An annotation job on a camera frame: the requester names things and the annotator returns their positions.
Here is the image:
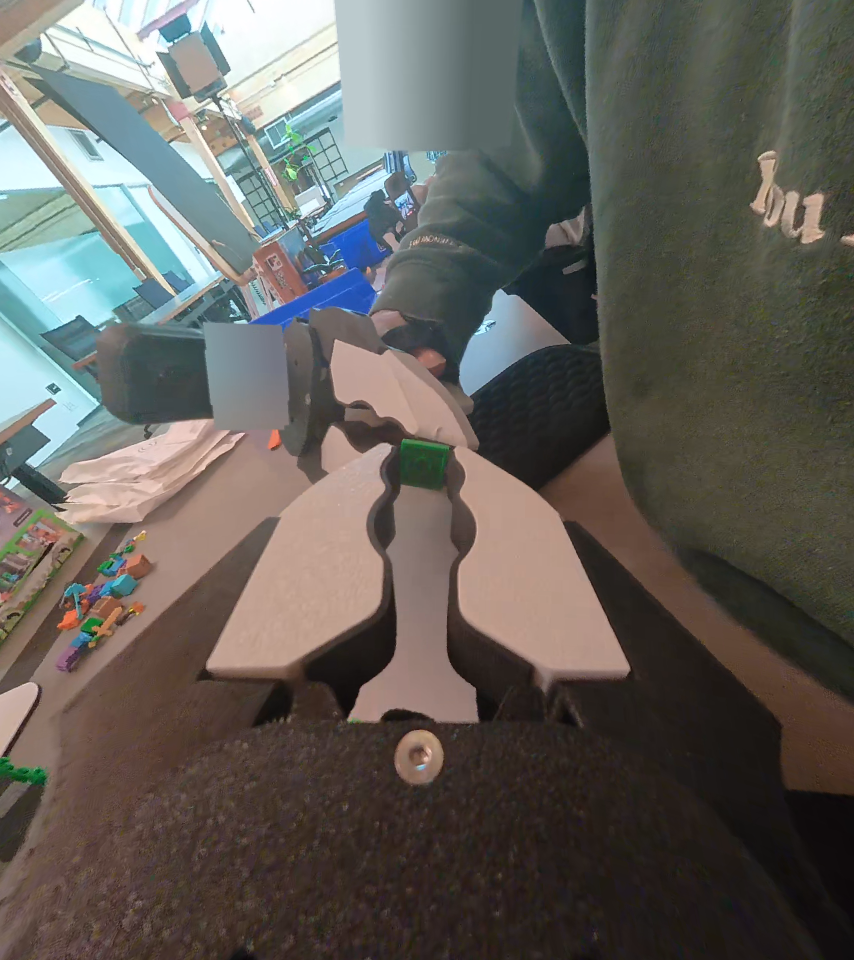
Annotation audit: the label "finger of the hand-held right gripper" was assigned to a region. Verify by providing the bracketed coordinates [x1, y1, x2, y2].
[329, 337, 481, 453]
[318, 405, 400, 475]

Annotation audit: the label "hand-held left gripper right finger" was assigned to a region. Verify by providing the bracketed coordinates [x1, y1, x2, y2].
[445, 446, 632, 691]

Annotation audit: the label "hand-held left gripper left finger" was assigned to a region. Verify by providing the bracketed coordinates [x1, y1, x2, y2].
[205, 442, 400, 682]

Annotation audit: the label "green toy brick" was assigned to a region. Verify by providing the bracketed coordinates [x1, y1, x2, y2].
[397, 438, 453, 492]

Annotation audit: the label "person's right forearm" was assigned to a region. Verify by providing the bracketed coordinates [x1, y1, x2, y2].
[368, 146, 595, 376]

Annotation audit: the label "grey desk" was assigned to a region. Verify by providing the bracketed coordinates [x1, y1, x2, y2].
[0, 288, 854, 960]

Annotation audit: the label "person's right hand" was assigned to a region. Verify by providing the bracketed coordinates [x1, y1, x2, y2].
[378, 311, 467, 387]

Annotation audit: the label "black office chair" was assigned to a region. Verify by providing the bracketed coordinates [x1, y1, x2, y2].
[39, 313, 104, 378]

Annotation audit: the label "white paper bags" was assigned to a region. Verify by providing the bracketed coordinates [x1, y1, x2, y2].
[58, 420, 246, 525]

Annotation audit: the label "long wooden table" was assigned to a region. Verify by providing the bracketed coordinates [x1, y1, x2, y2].
[130, 270, 252, 320]

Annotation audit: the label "blue plastic bin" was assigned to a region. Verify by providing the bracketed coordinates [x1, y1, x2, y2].
[249, 264, 382, 333]

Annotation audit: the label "black padded wrist rest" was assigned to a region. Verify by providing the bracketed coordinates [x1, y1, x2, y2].
[468, 343, 613, 490]

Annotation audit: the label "small wooden table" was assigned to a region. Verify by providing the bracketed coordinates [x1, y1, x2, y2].
[0, 397, 70, 505]

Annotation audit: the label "red box device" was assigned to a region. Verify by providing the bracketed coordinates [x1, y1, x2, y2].
[253, 238, 302, 310]

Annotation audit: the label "pile of colourful toy bricks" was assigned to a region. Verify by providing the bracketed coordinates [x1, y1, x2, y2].
[55, 528, 155, 674]

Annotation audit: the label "large black board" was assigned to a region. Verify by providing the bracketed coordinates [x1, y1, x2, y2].
[28, 63, 262, 277]

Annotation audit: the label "green hanging plant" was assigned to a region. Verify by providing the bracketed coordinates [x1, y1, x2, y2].
[280, 123, 319, 185]

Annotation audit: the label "person in green sweatshirt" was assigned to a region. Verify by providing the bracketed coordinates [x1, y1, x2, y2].
[517, 0, 854, 732]

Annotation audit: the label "studio light panel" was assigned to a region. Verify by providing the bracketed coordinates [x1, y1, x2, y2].
[155, 21, 233, 101]

